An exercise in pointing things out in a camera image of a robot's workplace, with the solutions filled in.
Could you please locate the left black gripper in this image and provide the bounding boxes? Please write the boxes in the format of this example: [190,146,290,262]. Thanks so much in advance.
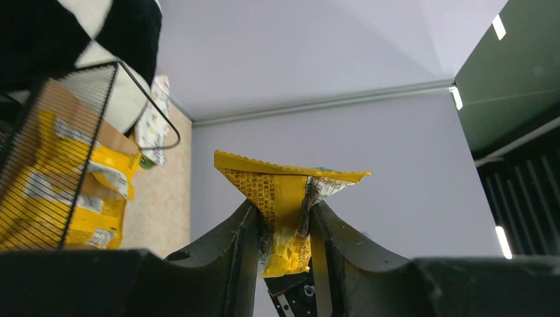
[264,202,559,317]

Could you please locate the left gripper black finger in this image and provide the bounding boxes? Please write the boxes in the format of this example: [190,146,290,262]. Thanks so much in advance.
[1,201,261,316]

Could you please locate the yellow candy bag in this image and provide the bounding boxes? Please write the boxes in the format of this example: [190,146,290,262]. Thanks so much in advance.
[214,151,369,278]
[17,171,127,249]
[52,116,143,202]

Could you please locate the yellow peanut M&M bag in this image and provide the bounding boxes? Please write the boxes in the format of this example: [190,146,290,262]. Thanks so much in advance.
[1,110,90,251]

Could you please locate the yellow candy bag back side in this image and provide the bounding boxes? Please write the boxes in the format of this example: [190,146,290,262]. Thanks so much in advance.
[17,171,127,249]

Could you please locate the patterned white cloth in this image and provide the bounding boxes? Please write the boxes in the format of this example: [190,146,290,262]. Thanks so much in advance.
[135,75,171,170]

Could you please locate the black white checkered pillow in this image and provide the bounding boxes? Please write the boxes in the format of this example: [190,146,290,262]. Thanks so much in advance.
[1,1,163,135]

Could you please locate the black wire shelf wooden top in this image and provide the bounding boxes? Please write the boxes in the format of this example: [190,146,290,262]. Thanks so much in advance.
[0,61,182,251]

